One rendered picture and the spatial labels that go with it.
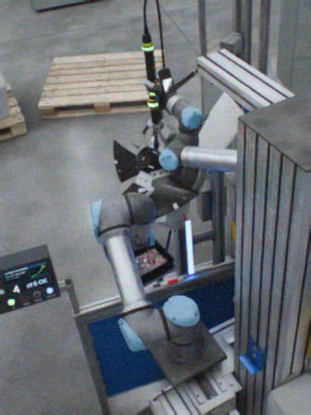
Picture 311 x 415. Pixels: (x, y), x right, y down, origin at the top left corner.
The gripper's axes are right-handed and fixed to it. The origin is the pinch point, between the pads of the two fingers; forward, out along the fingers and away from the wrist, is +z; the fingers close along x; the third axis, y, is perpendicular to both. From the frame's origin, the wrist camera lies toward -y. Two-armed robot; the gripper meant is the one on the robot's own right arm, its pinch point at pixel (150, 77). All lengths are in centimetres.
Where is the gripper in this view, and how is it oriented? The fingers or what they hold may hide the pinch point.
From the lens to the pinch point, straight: 224.8
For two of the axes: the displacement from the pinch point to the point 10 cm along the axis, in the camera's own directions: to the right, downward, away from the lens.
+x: 8.8, -3.6, 3.1
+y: 0.9, 7.6, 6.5
